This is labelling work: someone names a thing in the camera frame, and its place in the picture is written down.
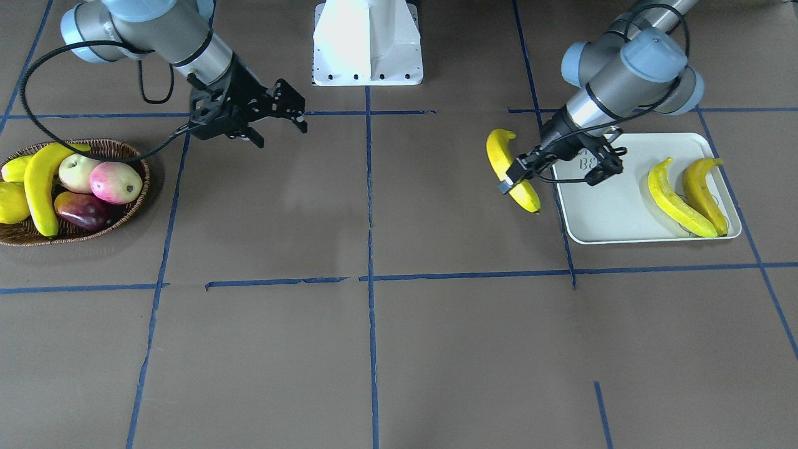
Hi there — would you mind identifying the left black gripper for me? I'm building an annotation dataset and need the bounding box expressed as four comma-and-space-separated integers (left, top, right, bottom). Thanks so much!
497, 106, 584, 195

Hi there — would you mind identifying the yellow banana with brown tip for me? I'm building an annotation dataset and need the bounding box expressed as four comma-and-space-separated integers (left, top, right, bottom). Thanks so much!
682, 157, 729, 236

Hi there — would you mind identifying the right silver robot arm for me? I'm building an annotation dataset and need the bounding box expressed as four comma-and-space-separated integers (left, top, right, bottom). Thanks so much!
60, 1, 308, 148

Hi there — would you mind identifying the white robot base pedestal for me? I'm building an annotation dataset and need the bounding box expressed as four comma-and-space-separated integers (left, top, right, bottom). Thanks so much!
312, 1, 425, 86

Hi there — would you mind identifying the yellow banana short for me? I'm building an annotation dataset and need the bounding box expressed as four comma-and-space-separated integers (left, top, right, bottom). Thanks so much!
23, 143, 90, 238

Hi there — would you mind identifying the pale green apple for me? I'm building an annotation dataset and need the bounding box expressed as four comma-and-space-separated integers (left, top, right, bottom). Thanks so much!
58, 153, 102, 195

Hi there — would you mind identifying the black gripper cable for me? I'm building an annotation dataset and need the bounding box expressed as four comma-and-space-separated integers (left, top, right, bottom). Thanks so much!
20, 40, 191, 165
535, 3, 691, 185

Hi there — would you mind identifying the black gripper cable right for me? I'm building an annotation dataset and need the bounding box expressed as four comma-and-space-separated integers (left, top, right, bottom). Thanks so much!
20, 40, 191, 165

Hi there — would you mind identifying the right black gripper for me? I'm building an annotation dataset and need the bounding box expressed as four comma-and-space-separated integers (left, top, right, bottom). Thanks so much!
187, 55, 308, 148

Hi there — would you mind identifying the brown wicker basket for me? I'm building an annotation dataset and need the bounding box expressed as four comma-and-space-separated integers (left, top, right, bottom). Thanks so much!
2, 138, 151, 247

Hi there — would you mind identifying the dark purple plum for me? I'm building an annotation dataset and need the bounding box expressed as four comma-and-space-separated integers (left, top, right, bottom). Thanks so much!
54, 191, 117, 233

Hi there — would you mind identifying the large yellow banana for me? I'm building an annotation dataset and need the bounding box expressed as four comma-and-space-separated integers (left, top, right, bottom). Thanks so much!
486, 128, 541, 213

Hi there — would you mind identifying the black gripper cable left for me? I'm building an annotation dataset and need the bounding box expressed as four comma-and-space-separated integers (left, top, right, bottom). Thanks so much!
535, 3, 691, 185

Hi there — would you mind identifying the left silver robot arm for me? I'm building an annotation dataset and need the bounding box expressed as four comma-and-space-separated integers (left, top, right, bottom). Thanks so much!
499, 1, 706, 194

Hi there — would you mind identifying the bright yellow-green banana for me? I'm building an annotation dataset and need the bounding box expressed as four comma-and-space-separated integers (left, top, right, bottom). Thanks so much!
647, 157, 719, 238

